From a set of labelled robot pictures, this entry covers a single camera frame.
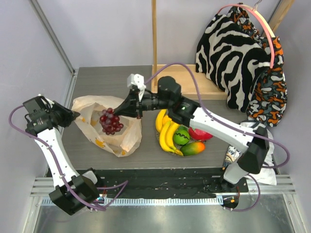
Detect purple cable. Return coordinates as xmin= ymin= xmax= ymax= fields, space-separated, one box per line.
xmin=8 ymin=105 xmax=129 ymax=212
xmin=144 ymin=62 xmax=291 ymax=213

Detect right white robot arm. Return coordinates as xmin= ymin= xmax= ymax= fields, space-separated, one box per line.
xmin=114 ymin=74 xmax=269 ymax=192

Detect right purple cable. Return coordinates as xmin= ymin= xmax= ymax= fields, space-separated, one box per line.
xmin=144 ymin=62 xmax=291 ymax=213

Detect aluminium frame rail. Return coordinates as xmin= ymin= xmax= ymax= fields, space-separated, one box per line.
xmin=24 ymin=170 xmax=308 ymax=233

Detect green red fake mango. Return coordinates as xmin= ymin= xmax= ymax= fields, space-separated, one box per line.
xmin=180 ymin=142 xmax=206 ymax=156

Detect white printed tank top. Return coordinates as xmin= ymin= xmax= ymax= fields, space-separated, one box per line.
xmin=222 ymin=120 xmax=277 ymax=186

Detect wooden rack base tray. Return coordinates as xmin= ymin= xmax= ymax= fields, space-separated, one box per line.
xmin=151 ymin=64 xmax=227 ymax=100

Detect red fake dragon fruit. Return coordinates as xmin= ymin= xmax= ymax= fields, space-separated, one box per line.
xmin=188 ymin=127 xmax=213 ymax=141

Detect orange patterned dark garment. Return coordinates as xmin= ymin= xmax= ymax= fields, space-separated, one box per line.
xmin=227 ymin=6 xmax=288 ymax=127

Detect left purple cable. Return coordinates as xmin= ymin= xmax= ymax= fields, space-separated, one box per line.
xmin=8 ymin=105 xmax=129 ymax=212

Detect dark fake grapes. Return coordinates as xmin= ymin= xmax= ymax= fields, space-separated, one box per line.
xmin=99 ymin=108 xmax=124 ymax=135

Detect green fake fruit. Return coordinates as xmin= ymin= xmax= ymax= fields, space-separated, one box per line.
xmin=173 ymin=129 xmax=190 ymax=146

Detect wooden rack left pole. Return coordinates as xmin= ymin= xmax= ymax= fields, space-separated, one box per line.
xmin=151 ymin=0 xmax=157 ymax=75

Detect yellow fake banana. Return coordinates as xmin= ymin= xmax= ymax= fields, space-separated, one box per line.
xmin=159 ymin=121 xmax=184 ymax=156
xmin=155 ymin=109 xmax=167 ymax=133

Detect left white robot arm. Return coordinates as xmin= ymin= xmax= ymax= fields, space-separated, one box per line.
xmin=23 ymin=96 xmax=104 ymax=216

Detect wooden rack pole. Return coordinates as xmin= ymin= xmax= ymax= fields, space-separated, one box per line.
xmin=151 ymin=0 xmax=157 ymax=75
xmin=268 ymin=0 xmax=295 ymax=33

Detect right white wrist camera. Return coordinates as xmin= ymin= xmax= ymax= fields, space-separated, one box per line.
xmin=127 ymin=74 xmax=146 ymax=102

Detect black mounting base plate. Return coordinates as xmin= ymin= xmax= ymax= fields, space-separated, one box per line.
xmin=95 ymin=168 xmax=249 ymax=199

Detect zebra print garment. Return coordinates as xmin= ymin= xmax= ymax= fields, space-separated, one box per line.
xmin=196 ymin=14 xmax=271 ymax=112

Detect wooden rack right pole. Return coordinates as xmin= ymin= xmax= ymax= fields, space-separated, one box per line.
xmin=268 ymin=0 xmax=295 ymax=33

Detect translucent plastic bag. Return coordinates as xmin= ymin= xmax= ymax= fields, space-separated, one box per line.
xmin=72 ymin=95 xmax=142 ymax=157

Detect pink clothes hanger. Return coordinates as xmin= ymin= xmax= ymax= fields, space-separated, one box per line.
xmin=217 ymin=4 xmax=275 ymax=68

